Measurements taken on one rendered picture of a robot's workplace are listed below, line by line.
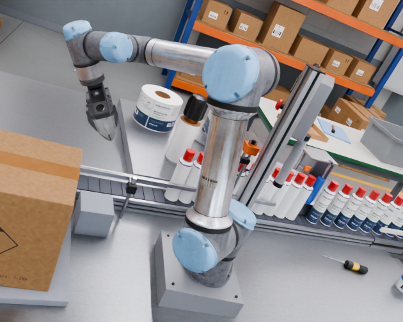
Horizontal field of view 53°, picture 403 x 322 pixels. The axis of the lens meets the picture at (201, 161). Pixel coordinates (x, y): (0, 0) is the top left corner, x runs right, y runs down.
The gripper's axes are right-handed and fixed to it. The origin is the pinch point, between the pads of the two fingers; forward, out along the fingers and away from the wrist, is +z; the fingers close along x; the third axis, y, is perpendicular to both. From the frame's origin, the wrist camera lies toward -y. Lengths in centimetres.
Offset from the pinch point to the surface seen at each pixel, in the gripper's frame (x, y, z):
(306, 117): -58, -16, -1
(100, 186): 7.7, -0.6, 16.8
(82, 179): 12.8, 1.6, 13.8
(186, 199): -19.5, -2.7, 30.0
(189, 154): -23.7, -1.7, 12.0
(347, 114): -268, 297, 214
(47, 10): 70, 456, 55
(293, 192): -61, -2, 41
